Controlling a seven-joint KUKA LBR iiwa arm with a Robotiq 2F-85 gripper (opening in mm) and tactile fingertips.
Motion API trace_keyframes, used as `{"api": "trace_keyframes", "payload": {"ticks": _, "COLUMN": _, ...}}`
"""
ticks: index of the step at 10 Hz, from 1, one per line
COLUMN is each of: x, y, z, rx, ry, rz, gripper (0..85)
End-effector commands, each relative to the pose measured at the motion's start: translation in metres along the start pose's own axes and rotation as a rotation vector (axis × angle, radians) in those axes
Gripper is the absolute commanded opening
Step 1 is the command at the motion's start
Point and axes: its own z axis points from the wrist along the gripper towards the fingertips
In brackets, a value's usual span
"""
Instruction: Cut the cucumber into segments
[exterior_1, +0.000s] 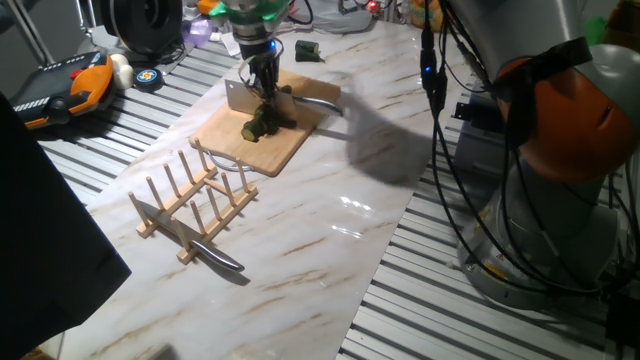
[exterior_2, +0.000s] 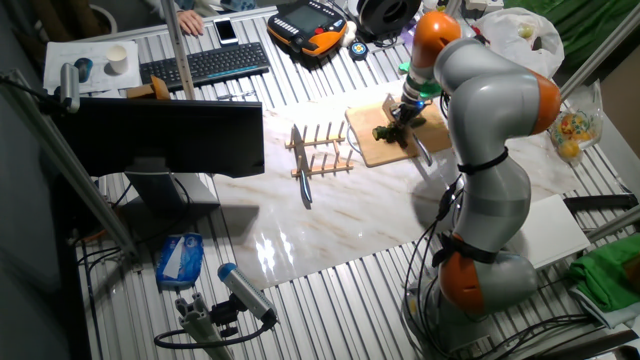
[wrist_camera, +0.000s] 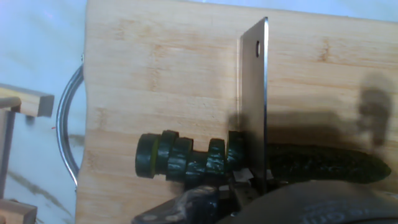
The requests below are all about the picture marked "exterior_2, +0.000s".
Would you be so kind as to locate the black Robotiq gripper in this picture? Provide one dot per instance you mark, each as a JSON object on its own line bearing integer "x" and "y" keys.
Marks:
{"x": 412, "y": 110}

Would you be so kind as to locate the person grey sleeve forearm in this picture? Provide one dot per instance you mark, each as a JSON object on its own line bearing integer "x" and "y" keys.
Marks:
{"x": 170, "y": 5}

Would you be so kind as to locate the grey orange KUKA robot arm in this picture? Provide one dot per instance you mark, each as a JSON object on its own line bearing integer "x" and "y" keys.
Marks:
{"x": 495, "y": 125}

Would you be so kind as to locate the short cucumber piece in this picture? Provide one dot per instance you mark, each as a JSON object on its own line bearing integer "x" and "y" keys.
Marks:
{"x": 393, "y": 133}

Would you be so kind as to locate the cut cucumber segment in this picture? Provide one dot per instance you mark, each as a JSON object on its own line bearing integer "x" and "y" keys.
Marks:
{"x": 385, "y": 132}

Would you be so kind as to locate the person bare hand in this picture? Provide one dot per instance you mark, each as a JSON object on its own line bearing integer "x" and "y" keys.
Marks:
{"x": 192, "y": 22}

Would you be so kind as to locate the small green object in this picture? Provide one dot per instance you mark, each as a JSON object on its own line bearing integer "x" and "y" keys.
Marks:
{"x": 404, "y": 66}

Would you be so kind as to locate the purple plastic bag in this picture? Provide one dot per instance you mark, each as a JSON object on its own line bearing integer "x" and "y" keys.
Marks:
{"x": 410, "y": 37}

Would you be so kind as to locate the round black blue disc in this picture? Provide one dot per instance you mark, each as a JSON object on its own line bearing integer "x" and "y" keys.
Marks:
{"x": 358, "y": 51}

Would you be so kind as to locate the wooden peg knife rack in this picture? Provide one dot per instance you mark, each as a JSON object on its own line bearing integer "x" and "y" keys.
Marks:
{"x": 322, "y": 171}

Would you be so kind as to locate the white rounded object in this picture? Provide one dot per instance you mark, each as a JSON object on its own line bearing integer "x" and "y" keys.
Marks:
{"x": 350, "y": 32}

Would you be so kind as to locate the black filament spool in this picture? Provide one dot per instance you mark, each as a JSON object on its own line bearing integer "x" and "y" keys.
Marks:
{"x": 382, "y": 17}

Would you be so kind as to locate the pointed steel kitchen knife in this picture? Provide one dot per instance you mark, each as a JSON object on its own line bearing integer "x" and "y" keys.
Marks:
{"x": 301, "y": 155}

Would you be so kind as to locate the small white box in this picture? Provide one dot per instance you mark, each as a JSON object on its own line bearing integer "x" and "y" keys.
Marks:
{"x": 480, "y": 7}

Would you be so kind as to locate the black orange teach pendant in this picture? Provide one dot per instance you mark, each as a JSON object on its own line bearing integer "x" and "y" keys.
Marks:
{"x": 305, "y": 25}

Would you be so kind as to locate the white plastic bag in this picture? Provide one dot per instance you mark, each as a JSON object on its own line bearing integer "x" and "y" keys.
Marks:
{"x": 525, "y": 45}

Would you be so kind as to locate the clear bag of yellow fruit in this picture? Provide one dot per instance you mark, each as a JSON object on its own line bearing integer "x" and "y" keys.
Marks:
{"x": 575, "y": 130}

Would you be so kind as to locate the white flat box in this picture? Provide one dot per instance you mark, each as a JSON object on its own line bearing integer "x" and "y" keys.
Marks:
{"x": 550, "y": 235}

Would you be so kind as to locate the dark green fabric backdrop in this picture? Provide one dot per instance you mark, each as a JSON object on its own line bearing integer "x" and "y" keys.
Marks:
{"x": 580, "y": 25}

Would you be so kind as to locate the white smartphone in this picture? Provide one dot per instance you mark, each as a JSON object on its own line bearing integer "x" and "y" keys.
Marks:
{"x": 225, "y": 31}

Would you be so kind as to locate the black computer keyboard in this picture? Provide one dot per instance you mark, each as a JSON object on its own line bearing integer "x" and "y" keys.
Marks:
{"x": 205, "y": 65}

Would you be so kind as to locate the black flat bar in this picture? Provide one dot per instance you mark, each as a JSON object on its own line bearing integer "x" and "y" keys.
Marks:
{"x": 600, "y": 202}

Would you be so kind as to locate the black computer monitor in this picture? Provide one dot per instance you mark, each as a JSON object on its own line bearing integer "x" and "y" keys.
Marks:
{"x": 160, "y": 135}

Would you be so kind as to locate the bright green folded cloth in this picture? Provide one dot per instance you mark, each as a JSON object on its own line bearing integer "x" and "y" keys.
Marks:
{"x": 605, "y": 275}

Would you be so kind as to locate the brown cardboard piece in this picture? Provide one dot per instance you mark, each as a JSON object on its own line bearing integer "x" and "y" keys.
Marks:
{"x": 150, "y": 90}

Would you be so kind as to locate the blue tissue pack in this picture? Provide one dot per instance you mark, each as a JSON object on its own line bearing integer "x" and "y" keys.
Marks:
{"x": 180, "y": 260}

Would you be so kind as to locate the white paper cup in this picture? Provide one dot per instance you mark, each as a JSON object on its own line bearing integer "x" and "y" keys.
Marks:
{"x": 117, "y": 60}

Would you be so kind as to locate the dark blue computer mouse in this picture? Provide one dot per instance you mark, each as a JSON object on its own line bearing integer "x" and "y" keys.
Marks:
{"x": 83, "y": 69}

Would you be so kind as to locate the white paper sheets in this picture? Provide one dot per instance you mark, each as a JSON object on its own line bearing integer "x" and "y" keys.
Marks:
{"x": 65, "y": 60}

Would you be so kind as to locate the aluminium frame post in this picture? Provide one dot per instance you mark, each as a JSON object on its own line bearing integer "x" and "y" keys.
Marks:
{"x": 600, "y": 50}
{"x": 177, "y": 50}
{"x": 65, "y": 160}

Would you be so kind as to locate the silver depth camera blue end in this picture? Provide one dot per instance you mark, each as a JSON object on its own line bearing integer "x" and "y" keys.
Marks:
{"x": 245, "y": 290}

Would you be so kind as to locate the aluminium profile camera stand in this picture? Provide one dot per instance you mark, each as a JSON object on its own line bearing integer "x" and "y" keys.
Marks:
{"x": 197, "y": 325}

